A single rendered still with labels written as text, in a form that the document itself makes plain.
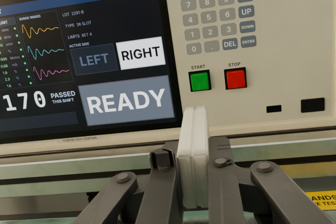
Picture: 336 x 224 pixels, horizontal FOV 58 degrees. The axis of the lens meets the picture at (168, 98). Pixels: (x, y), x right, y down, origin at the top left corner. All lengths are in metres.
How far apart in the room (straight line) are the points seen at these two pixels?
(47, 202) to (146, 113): 0.33
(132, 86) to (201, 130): 0.18
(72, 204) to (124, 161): 0.28
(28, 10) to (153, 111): 0.17
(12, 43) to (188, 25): 0.20
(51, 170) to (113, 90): 0.12
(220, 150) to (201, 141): 0.01
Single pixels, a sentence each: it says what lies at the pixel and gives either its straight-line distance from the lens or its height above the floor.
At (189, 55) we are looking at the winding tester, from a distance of 0.33.
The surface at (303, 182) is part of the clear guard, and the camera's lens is 0.37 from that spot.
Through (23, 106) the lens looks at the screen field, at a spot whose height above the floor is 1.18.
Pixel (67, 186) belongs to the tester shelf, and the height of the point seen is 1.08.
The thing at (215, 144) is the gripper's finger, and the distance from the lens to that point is 0.17.
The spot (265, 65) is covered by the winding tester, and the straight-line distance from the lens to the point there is 0.33.
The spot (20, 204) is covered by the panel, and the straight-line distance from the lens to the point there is 0.66.
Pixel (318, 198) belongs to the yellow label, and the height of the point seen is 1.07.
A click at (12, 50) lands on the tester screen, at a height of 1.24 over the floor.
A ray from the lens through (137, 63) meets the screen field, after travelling 0.33.
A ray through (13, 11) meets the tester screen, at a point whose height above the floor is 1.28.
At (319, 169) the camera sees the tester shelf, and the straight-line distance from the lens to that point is 0.36.
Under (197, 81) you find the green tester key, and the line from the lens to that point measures 0.33.
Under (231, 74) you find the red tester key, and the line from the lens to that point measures 0.33.
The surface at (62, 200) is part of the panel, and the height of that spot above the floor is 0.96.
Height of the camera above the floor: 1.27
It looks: 17 degrees down
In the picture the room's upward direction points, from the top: 9 degrees counter-clockwise
